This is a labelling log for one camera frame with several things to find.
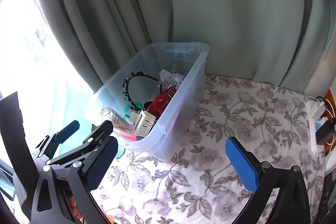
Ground grey-green curtain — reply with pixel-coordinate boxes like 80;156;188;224
38;0;335;96

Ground clear plastic storage bin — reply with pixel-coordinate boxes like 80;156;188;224
84;42;210;162

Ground white power strip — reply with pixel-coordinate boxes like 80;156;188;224
305;102;327;157

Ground cream hair claw clip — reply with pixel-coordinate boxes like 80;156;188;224
129;110;156;137

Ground crumpled white paper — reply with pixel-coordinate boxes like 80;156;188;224
159;69;185;89

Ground black power adapter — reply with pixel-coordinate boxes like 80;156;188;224
316;118;335;145

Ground person's hand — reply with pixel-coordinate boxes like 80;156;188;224
68;197;83;221

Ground bag of cotton swabs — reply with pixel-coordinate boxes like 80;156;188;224
111;113;137;141

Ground floral white blanket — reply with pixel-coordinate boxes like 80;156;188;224
92;75;325;223

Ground dark red hair claw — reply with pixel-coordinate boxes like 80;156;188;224
145;86;177;118

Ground white charger plug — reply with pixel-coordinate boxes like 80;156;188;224
307;101;325;119

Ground black lace headband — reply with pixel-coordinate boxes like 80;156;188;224
122;71;162;112

